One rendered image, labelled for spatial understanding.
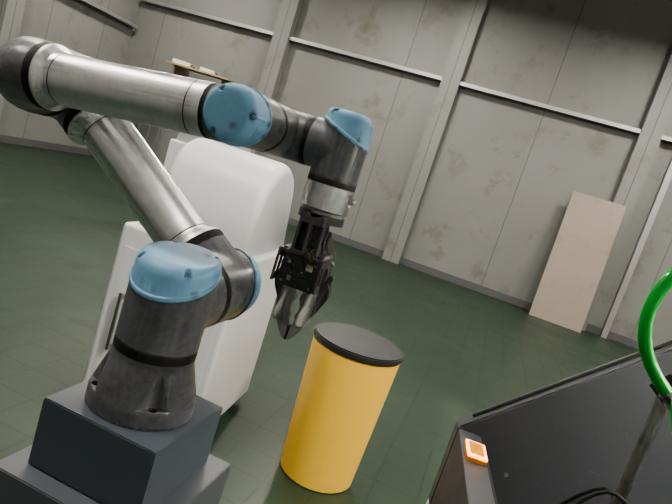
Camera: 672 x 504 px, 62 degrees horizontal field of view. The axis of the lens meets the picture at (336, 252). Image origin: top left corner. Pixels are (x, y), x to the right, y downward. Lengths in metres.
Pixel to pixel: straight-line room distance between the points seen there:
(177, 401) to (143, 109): 0.40
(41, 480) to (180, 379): 0.22
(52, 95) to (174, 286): 0.34
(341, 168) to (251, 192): 1.51
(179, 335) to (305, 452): 1.72
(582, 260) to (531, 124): 2.30
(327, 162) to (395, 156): 9.02
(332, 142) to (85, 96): 0.35
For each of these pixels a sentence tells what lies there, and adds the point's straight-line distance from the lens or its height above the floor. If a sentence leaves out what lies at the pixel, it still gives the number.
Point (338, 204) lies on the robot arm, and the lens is 0.82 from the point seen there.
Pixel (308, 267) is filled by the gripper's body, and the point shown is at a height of 1.16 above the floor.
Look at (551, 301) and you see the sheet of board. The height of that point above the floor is 0.30.
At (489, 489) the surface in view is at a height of 0.95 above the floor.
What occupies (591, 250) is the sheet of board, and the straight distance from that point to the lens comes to 9.42.
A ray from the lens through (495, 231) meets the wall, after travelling 9.63.
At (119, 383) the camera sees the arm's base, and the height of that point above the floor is 0.95.
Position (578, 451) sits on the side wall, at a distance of 1.06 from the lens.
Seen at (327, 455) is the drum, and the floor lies 0.18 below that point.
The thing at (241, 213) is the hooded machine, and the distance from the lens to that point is 2.29.
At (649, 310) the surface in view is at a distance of 0.68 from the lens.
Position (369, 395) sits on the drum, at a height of 0.47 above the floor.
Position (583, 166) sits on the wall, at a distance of 9.73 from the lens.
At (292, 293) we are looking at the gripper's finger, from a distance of 0.89.
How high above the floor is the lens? 1.31
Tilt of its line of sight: 9 degrees down
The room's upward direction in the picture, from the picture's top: 18 degrees clockwise
